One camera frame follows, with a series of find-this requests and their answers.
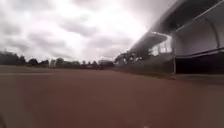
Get red running track surface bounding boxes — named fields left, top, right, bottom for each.
left=0, top=68, right=224, bottom=128

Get row of trees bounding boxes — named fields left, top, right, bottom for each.
left=0, top=50, right=116, bottom=70

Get grandstand building with roof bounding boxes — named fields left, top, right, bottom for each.
left=113, top=0, right=224, bottom=80

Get grass field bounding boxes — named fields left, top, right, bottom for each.
left=0, top=64, right=116, bottom=75

